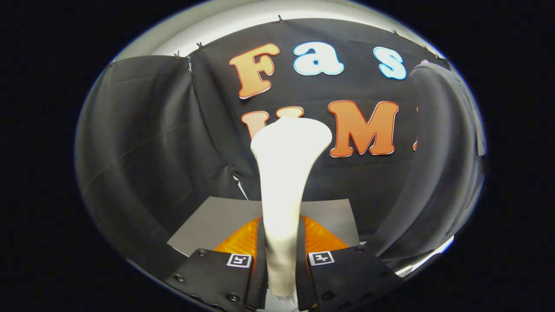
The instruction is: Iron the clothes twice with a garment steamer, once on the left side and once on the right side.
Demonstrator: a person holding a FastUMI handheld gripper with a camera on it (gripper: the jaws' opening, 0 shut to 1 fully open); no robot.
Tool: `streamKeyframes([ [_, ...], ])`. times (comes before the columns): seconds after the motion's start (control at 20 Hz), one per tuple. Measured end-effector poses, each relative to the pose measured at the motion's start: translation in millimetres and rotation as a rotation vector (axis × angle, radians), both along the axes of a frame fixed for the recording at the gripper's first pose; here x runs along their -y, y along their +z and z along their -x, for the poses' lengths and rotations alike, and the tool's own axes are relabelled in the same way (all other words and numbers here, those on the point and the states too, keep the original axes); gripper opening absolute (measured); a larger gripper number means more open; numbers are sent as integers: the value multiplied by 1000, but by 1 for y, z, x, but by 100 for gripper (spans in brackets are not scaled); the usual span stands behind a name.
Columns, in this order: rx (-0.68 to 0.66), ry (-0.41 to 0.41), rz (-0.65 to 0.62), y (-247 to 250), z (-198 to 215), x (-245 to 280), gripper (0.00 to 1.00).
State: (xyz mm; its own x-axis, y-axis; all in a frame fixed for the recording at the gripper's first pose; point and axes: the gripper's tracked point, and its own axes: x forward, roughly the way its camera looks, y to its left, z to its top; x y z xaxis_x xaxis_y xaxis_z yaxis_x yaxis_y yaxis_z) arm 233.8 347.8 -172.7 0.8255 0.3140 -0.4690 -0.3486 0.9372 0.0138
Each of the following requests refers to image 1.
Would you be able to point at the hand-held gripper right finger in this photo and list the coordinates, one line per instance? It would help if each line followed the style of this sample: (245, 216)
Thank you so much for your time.
(302, 286)

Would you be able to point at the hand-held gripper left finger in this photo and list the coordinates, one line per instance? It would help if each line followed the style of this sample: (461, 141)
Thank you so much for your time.
(261, 277)

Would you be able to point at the white garment steamer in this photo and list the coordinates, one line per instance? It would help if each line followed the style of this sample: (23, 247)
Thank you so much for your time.
(286, 173)

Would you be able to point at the grey button-up shirt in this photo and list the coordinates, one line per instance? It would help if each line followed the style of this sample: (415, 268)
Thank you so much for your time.
(446, 151)

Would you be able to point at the grey drawer cabinet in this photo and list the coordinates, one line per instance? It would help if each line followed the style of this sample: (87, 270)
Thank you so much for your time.
(217, 221)

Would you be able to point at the black backdrop cloth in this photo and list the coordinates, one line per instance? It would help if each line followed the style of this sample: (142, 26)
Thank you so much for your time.
(151, 130)

